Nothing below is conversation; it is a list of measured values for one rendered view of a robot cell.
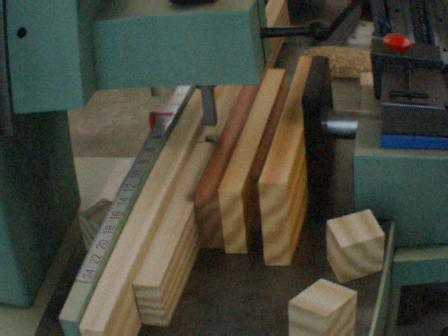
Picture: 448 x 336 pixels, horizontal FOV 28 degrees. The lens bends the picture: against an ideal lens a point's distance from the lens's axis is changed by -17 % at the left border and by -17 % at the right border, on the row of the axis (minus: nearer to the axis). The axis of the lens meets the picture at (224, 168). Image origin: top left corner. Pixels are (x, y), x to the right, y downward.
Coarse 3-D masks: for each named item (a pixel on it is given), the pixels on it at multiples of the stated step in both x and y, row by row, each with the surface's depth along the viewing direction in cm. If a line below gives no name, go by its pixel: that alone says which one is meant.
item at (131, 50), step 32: (128, 0) 83; (160, 0) 82; (224, 0) 80; (256, 0) 80; (96, 32) 80; (128, 32) 80; (160, 32) 79; (192, 32) 79; (224, 32) 78; (256, 32) 79; (96, 64) 82; (128, 64) 81; (160, 64) 81; (192, 64) 80; (224, 64) 79; (256, 64) 79
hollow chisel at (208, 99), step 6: (204, 90) 84; (210, 90) 84; (204, 96) 85; (210, 96) 85; (204, 102) 85; (210, 102) 85; (204, 108) 85; (210, 108) 85; (204, 114) 86; (210, 114) 85; (216, 114) 86; (204, 120) 86; (210, 120) 86; (216, 120) 86
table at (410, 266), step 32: (288, 64) 109; (352, 96) 101; (352, 192) 84; (320, 224) 80; (384, 224) 79; (224, 256) 78; (256, 256) 77; (320, 256) 76; (384, 256) 75; (416, 256) 79; (192, 288) 74; (224, 288) 74; (256, 288) 74; (288, 288) 73; (352, 288) 72; (384, 288) 72; (192, 320) 70; (224, 320) 70; (256, 320) 70; (288, 320) 69
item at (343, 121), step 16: (320, 64) 84; (320, 80) 81; (304, 96) 79; (320, 96) 79; (304, 112) 79; (320, 112) 79; (336, 112) 83; (352, 112) 83; (368, 112) 83; (304, 128) 80; (320, 128) 80; (336, 128) 83; (352, 128) 83; (320, 144) 80; (336, 144) 90; (320, 160) 81; (320, 176) 82; (320, 192) 83
